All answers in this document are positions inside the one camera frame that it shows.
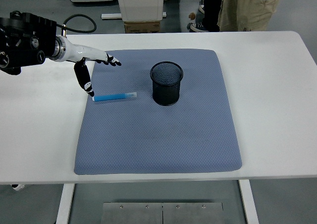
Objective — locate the white table leg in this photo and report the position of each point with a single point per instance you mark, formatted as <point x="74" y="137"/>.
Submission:
<point x="248" y="204"/>
<point x="65" y="204"/>

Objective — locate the small brown floor object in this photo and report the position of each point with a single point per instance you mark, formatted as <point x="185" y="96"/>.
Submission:
<point x="191" y="16"/>

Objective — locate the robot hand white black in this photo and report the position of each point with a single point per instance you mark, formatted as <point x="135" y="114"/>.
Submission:
<point x="84" y="51"/>

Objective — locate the white floor bar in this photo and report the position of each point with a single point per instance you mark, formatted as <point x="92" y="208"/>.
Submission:
<point x="111" y="16"/>

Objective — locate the blue marker with clear cap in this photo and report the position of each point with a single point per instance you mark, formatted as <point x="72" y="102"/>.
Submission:
<point x="111" y="96"/>

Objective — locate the black mesh pen holder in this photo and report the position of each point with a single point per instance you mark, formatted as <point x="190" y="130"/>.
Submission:
<point x="166" y="92"/>

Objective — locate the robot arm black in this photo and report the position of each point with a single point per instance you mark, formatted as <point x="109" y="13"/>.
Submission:
<point x="24" y="43"/>

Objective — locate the blue-grey textured mat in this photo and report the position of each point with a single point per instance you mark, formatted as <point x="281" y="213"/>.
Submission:
<point x="158" y="134"/>

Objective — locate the small white black object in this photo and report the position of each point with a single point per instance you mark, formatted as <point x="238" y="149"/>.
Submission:
<point x="17" y="187"/>

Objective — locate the cardboard box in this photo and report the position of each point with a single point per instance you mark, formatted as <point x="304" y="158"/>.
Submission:
<point x="142" y="27"/>

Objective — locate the white cabinet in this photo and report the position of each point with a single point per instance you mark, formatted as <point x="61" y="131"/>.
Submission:
<point x="141" y="3"/>

